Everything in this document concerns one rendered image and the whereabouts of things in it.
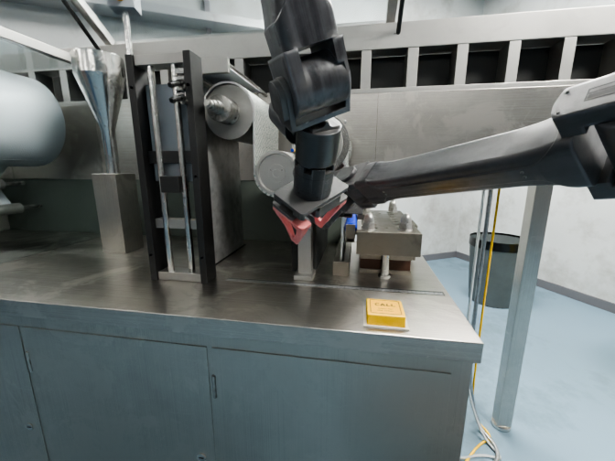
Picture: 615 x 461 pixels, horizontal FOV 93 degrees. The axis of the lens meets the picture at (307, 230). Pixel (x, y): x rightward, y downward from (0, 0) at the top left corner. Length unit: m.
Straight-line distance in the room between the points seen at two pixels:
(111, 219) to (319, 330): 0.84
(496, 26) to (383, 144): 0.48
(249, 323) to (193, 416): 0.31
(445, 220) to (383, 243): 3.45
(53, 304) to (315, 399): 0.60
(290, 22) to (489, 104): 0.94
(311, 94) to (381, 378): 0.52
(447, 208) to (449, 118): 3.09
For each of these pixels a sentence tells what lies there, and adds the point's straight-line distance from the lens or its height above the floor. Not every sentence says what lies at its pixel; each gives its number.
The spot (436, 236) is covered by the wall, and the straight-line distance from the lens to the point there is 4.17.
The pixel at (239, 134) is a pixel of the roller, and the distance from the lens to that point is 0.86.
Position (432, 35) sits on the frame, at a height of 1.61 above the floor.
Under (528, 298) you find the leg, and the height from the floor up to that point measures 0.66.
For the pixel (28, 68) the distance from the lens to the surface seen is 1.42.
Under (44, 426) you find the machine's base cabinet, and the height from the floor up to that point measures 0.52.
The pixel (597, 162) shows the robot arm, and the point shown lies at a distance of 0.39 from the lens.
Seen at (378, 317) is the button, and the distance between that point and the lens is 0.58.
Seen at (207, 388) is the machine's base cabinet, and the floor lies 0.71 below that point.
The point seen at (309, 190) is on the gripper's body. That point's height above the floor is 1.16.
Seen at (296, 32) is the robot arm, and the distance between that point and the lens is 0.34.
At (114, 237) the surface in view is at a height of 0.96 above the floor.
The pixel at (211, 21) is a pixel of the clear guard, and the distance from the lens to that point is 1.32.
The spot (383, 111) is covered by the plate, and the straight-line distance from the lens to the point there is 1.13.
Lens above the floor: 1.19
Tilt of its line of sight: 12 degrees down
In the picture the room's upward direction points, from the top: straight up
